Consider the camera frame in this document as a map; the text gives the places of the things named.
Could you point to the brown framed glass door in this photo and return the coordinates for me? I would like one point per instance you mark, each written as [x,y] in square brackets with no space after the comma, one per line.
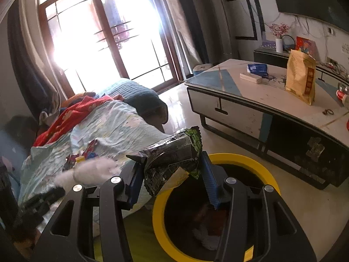
[109,46]

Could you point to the hanging laundry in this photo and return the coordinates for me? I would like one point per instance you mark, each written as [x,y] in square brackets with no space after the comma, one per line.
[118,24]

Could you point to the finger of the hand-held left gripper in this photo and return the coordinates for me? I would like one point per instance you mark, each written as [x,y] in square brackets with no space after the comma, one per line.
[53,196]

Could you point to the blue quilted sofa cover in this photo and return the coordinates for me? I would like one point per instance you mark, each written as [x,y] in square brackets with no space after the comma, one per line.
[131,92]

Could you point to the small glass bowl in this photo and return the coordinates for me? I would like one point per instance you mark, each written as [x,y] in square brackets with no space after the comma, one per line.
[343,86]

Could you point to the white vase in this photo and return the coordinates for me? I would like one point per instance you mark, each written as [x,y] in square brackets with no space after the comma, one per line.
[279,45]

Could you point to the green floor mat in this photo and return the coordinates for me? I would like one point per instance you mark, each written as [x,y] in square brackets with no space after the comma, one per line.
[141,240]

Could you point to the white coffee table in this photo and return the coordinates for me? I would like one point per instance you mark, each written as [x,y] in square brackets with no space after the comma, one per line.
[237,109]

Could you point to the purple box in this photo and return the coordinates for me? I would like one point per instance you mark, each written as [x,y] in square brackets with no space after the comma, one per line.
[268,44]

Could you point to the black green snack packet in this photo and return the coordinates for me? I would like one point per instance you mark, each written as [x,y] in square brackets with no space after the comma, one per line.
[169,158]

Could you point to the light blue cartoon blanket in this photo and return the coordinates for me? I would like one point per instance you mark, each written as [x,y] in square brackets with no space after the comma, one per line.
[109,131]

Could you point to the wall socket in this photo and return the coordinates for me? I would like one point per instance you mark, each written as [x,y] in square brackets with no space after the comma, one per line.
[330,31]

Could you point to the blue tissue packet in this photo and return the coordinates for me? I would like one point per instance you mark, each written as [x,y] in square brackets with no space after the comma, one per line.
[257,69]

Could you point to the grey standing air conditioner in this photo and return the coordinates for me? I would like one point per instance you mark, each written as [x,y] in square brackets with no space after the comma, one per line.
[222,19]

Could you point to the blue white plastic stool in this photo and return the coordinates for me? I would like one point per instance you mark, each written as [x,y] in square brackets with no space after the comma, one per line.
[203,69]

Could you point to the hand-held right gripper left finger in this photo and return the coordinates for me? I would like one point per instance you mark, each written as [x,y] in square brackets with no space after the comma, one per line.
[135,188]

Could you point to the grey cloth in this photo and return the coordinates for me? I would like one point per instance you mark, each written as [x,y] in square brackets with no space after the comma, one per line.
[43,117]

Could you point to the red blue snack wrapper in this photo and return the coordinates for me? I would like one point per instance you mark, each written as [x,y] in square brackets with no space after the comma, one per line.
[90,148]

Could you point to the yellow paper food bag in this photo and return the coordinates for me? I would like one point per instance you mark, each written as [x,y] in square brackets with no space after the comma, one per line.
[300,79]

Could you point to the red card box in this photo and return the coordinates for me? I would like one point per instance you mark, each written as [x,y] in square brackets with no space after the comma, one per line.
[306,45]

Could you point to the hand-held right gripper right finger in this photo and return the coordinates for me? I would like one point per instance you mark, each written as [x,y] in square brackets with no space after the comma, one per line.
[210,180]

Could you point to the dark curtain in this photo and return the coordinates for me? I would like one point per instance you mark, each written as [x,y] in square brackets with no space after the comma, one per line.
[30,68]
[190,27]

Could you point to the black television cabinet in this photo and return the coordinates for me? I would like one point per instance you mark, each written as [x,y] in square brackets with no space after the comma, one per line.
[268,56]

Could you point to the yellow paper scrap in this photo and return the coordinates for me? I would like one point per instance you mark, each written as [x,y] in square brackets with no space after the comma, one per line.
[79,159]

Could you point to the red flowered blanket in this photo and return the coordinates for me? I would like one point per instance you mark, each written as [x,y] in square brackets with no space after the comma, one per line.
[71,120]

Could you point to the red drink can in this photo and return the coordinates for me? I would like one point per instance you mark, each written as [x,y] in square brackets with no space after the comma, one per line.
[343,94]

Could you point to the white plastic bag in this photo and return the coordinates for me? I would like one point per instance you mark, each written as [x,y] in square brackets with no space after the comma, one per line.
[92,170]

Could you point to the yellow rimmed black trash bin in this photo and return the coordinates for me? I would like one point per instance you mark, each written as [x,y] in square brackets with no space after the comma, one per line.
[160,223]

